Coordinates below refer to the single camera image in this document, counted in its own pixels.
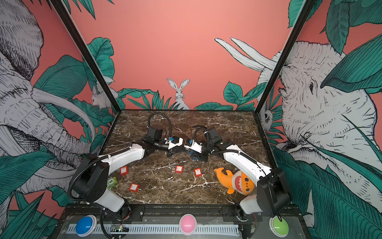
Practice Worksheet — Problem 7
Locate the blue padlock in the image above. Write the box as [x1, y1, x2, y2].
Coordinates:
[190, 151, 200, 161]

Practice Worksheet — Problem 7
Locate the red padlock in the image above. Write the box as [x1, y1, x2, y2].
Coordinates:
[120, 166, 129, 175]
[194, 168, 203, 177]
[175, 165, 184, 173]
[129, 183, 140, 192]

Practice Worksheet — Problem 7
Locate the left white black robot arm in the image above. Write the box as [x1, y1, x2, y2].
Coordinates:
[67, 112, 172, 220]

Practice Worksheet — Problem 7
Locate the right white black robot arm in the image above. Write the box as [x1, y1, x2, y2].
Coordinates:
[185, 125, 291, 219]

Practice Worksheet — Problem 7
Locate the orange shark plush toy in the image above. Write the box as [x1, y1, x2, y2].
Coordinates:
[214, 167, 255, 196]

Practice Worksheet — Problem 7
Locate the green number block toy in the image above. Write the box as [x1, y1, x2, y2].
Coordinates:
[107, 177, 118, 189]

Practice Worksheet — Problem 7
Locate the pink push button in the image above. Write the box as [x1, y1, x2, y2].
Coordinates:
[179, 214, 198, 236]

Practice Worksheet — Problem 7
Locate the white vented strip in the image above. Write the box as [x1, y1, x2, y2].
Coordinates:
[65, 223, 240, 236]

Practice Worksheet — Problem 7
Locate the green push button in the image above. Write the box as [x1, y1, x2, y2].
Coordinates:
[269, 216, 289, 238]

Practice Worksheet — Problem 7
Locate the blue push button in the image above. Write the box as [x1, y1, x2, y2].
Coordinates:
[75, 215, 97, 237]

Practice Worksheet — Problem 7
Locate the black front mounting rail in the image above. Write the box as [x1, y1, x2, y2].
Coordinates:
[59, 204, 302, 223]

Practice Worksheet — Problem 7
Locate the left black frame post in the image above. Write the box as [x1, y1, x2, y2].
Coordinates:
[50, 0, 122, 114]

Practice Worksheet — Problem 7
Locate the black frame post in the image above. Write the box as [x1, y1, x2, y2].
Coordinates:
[255, 0, 316, 115]
[50, 0, 122, 114]

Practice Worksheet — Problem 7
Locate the right black frame post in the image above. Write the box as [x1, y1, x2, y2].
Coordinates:
[255, 0, 316, 115]

